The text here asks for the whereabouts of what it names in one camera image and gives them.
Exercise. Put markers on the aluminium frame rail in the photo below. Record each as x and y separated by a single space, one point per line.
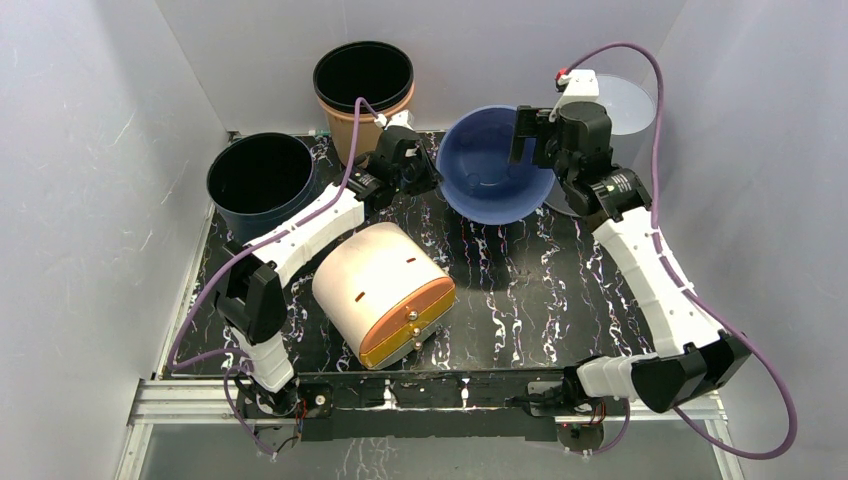
204 402

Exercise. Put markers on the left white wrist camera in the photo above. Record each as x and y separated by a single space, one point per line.
403 119

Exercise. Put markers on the dark navy bucket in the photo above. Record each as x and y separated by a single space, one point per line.
260 181

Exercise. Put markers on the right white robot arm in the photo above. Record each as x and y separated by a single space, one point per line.
693 354

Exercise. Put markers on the blue plastic bucket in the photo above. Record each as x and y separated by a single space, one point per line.
479 182

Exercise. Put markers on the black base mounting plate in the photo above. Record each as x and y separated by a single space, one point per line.
537 404

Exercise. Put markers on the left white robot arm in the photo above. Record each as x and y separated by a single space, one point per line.
251 299

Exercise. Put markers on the large grey container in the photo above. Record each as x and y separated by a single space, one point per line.
632 111

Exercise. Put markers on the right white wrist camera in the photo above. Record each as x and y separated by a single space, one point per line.
577 85

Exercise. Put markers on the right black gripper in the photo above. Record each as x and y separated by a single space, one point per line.
530 132

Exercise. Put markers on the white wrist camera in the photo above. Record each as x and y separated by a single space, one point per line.
403 119
577 85

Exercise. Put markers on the white orange drawer box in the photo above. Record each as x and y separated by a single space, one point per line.
383 294

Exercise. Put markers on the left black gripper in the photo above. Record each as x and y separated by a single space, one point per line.
431 178

